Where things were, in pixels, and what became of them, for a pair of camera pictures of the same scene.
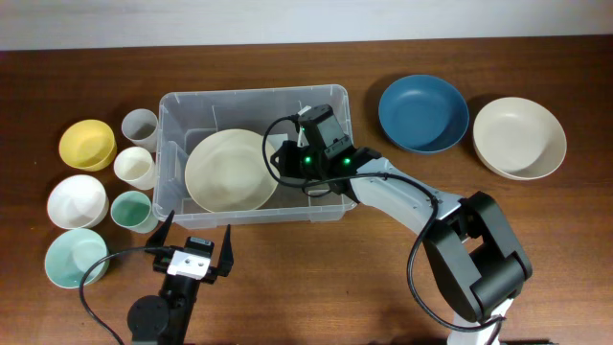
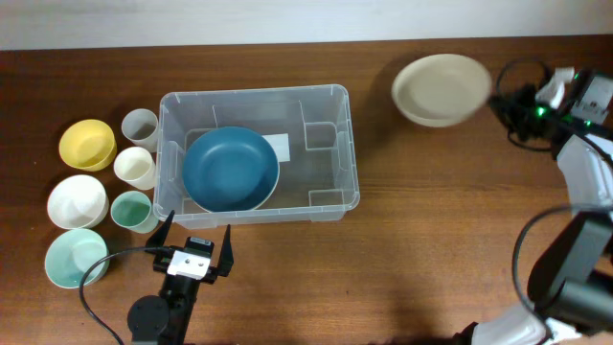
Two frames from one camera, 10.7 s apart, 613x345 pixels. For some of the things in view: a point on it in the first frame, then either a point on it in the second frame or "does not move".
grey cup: [141, 127] does not move
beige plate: [520, 139] → [442, 90]
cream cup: [135, 167] does not move
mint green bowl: [71, 252] does not move
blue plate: [423, 113] → [230, 169]
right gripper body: [301, 161] → [528, 111]
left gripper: [225, 262] does not move
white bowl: [77, 201] does not move
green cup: [132, 210] does not move
